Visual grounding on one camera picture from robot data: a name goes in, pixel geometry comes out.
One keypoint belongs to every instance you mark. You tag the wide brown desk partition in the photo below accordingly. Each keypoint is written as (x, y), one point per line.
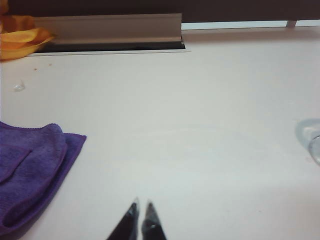
(225, 10)

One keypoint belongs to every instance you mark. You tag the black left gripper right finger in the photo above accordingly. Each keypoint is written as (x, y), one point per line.
(151, 225)

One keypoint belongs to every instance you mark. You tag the small clear plastic scrap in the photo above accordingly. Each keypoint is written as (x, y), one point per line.
(19, 87)

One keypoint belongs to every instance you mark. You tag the clear wine glass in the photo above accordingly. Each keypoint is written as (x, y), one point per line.
(308, 136)

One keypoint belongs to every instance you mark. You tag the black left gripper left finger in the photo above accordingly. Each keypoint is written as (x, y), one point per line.
(127, 225)

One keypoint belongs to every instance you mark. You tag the yellow bowl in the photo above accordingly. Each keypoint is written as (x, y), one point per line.
(17, 48)

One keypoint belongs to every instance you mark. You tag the purple microfibre cloth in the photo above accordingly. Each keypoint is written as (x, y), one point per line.
(32, 170)

